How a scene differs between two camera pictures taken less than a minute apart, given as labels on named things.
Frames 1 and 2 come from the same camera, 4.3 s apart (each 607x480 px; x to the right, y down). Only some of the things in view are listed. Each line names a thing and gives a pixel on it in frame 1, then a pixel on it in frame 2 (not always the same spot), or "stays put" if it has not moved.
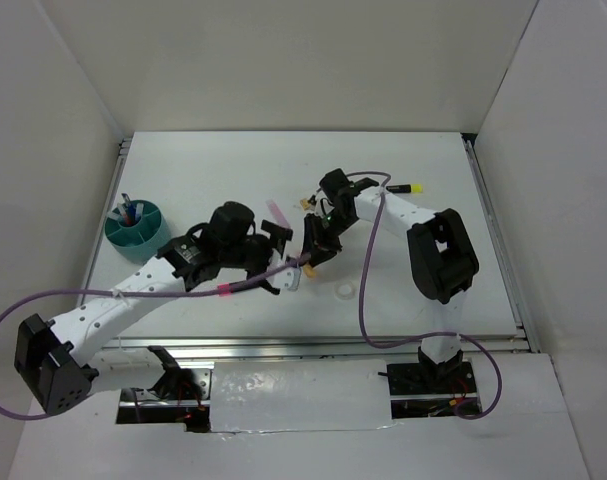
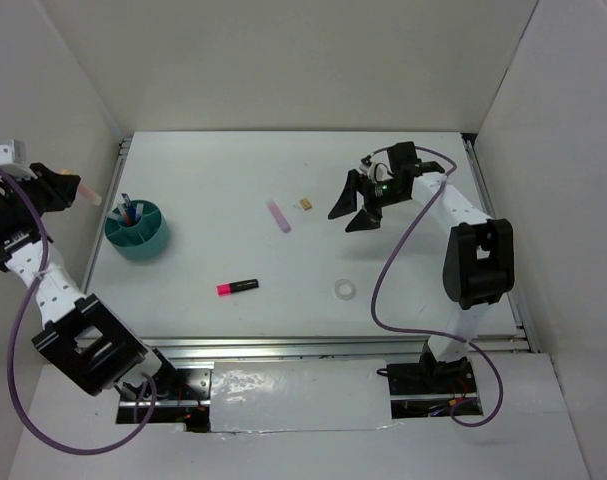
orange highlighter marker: [309, 270] to [89, 194]
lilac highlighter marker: [277, 214] stays put
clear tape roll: [342, 296] stays put
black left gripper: [277, 242] to [61, 188]
